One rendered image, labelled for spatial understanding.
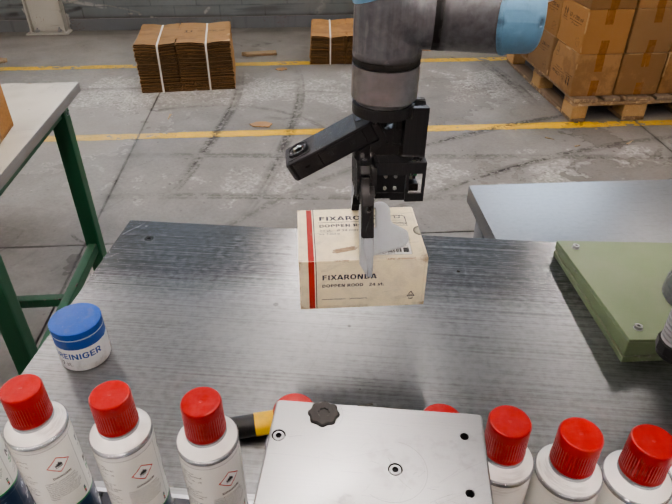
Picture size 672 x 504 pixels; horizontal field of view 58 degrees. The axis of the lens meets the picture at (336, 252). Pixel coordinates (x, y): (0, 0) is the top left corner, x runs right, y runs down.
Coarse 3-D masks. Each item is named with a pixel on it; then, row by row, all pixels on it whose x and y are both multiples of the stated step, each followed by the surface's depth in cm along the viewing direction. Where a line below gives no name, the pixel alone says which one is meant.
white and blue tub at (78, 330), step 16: (80, 304) 86; (64, 320) 83; (80, 320) 83; (96, 320) 83; (64, 336) 81; (80, 336) 82; (96, 336) 84; (64, 352) 83; (80, 352) 83; (96, 352) 84; (80, 368) 85
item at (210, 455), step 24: (192, 408) 47; (216, 408) 47; (192, 432) 48; (216, 432) 48; (192, 456) 48; (216, 456) 48; (240, 456) 52; (192, 480) 50; (216, 480) 50; (240, 480) 52
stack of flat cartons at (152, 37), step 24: (144, 24) 432; (168, 24) 435; (192, 24) 434; (216, 24) 434; (144, 48) 394; (168, 48) 395; (192, 48) 397; (216, 48) 401; (144, 72) 402; (168, 72) 404; (192, 72) 406; (216, 72) 408
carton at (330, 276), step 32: (320, 224) 80; (352, 224) 80; (416, 224) 80; (320, 256) 74; (352, 256) 74; (384, 256) 74; (416, 256) 74; (320, 288) 76; (352, 288) 76; (384, 288) 76; (416, 288) 77
